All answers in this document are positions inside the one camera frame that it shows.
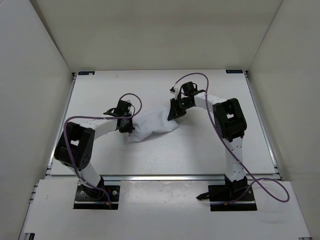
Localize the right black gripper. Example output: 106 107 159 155
168 98 194 121

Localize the white skirt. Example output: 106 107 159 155
127 105 179 143

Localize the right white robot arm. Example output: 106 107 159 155
167 81 247 200

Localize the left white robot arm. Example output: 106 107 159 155
54 100 134 199

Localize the right corner label sticker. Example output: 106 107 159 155
225 69 243 74

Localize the corner label sticker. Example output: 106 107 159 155
225 69 243 74
77 71 95 76

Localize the left corner label sticker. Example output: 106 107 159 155
77 71 95 76

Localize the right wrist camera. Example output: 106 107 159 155
169 81 198 98

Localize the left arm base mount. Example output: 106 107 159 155
73 182 121 210

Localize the aluminium table frame rail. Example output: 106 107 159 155
47 71 282 182

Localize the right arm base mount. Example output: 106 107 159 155
196 177 258 212

